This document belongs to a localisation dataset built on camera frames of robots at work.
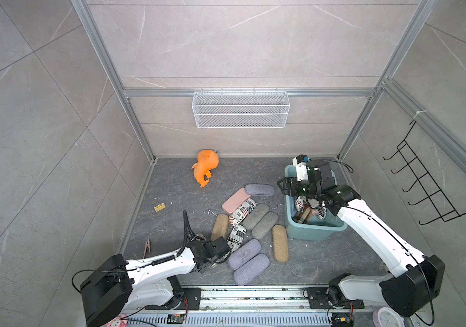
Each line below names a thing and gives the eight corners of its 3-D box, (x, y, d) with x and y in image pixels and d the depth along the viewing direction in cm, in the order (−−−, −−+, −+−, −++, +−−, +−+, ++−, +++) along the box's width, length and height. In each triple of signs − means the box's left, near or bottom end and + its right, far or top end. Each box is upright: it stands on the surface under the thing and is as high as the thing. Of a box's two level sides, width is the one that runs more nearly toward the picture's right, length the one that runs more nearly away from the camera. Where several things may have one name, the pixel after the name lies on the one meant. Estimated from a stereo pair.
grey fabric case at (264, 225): (249, 234, 90) (250, 232, 88) (269, 211, 98) (270, 209, 96) (259, 242, 88) (259, 240, 86) (279, 218, 95) (280, 216, 93)
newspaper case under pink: (227, 221, 95) (226, 218, 92) (248, 200, 102) (249, 197, 99) (234, 228, 92) (234, 225, 90) (256, 206, 100) (256, 203, 97)
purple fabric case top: (245, 198, 104) (246, 192, 100) (245, 190, 107) (245, 184, 103) (273, 198, 104) (275, 192, 100) (272, 190, 107) (274, 184, 103)
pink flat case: (227, 215, 98) (227, 212, 95) (220, 207, 101) (219, 204, 98) (250, 196, 105) (251, 193, 102) (243, 190, 107) (243, 186, 105)
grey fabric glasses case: (240, 224, 94) (240, 221, 92) (260, 204, 101) (261, 201, 99) (248, 231, 91) (249, 229, 89) (269, 210, 98) (269, 208, 96)
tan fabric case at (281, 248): (274, 261, 84) (275, 259, 81) (270, 228, 94) (271, 225, 91) (289, 261, 84) (291, 259, 81) (284, 228, 94) (285, 225, 91)
